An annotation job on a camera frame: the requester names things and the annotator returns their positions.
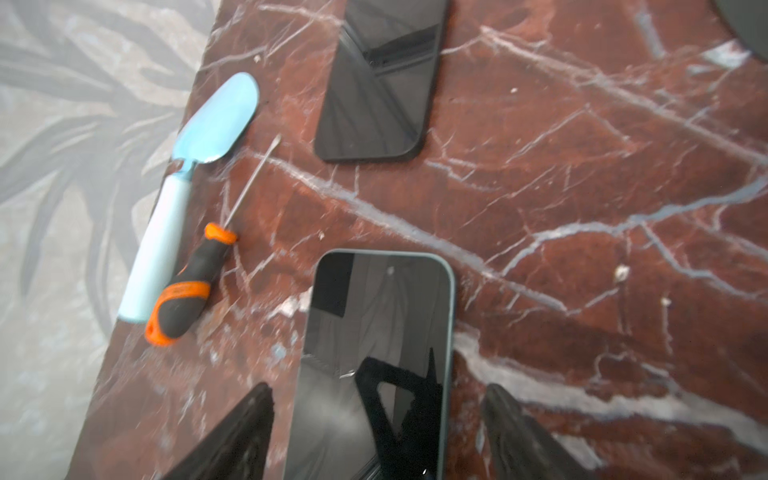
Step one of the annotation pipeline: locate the light blue toy shovel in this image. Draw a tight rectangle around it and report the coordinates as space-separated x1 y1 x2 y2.
117 72 260 323

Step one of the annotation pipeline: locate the orange handled screwdriver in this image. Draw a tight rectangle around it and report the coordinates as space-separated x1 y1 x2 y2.
145 134 282 347

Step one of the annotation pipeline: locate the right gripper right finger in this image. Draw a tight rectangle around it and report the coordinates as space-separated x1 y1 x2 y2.
481 384 594 480

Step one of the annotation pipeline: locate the grey angled phone stand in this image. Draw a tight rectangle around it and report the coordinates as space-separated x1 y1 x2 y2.
714 0 768 61

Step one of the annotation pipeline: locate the black phone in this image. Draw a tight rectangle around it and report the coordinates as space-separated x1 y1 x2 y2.
314 0 450 163
284 249 456 479

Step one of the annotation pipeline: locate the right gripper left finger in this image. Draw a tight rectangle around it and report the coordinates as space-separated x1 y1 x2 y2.
165 382 275 480

